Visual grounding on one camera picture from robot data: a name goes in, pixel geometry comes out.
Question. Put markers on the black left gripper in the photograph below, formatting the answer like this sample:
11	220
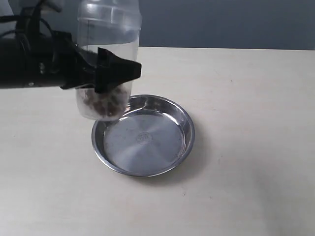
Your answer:
57	62

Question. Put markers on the clear plastic shaker bottle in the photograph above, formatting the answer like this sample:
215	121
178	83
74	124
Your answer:
113	26

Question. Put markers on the round stainless steel plate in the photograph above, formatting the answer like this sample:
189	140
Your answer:
154	136

